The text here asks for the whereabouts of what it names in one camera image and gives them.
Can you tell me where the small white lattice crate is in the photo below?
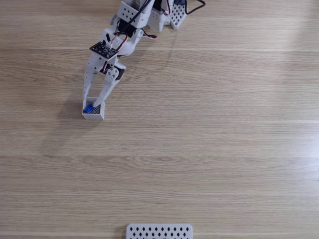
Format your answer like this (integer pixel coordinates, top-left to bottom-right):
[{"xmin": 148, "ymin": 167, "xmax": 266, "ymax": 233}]
[{"xmin": 82, "ymin": 97, "xmax": 106, "ymax": 121}]

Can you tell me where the white plate with diamond holes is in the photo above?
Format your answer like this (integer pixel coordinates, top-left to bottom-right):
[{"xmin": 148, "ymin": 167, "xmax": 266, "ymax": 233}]
[{"xmin": 125, "ymin": 223, "xmax": 193, "ymax": 239}]

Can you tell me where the black camera circuit board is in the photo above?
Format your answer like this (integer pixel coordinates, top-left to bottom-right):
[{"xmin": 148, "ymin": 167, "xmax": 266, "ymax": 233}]
[{"xmin": 89, "ymin": 41, "xmax": 120, "ymax": 61}]

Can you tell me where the red white black camera cable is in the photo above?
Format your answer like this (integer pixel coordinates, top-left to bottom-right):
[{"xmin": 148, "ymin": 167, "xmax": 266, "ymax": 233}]
[{"xmin": 101, "ymin": 32, "xmax": 129, "ymax": 73}]

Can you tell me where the red white servo cable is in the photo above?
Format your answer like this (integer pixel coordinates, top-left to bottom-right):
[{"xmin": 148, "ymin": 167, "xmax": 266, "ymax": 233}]
[{"xmin": 141, "ymin": 28, "xmax": 158, "ymax": 40}]

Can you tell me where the white perforated base plate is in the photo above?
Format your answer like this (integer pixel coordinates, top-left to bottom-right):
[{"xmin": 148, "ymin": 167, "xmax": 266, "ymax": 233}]
[{"xmin": 168, "ymin": 1, "xmax": 189, "ymax": 31}]

